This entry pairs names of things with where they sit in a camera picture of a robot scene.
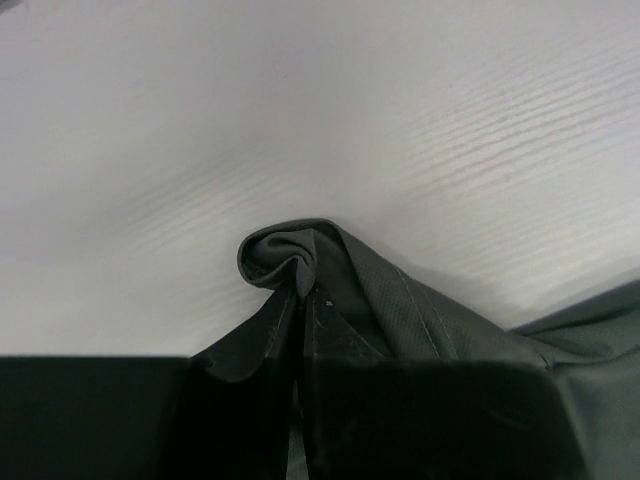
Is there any dark grey t-shirt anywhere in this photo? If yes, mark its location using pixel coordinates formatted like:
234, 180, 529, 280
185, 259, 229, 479
235, 215, 640, 480

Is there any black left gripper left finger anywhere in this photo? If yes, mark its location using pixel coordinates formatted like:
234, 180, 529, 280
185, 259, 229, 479
1, 287, 298, 479

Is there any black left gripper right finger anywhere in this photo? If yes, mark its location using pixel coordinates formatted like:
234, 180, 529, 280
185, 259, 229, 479
301, 291, 591, 479

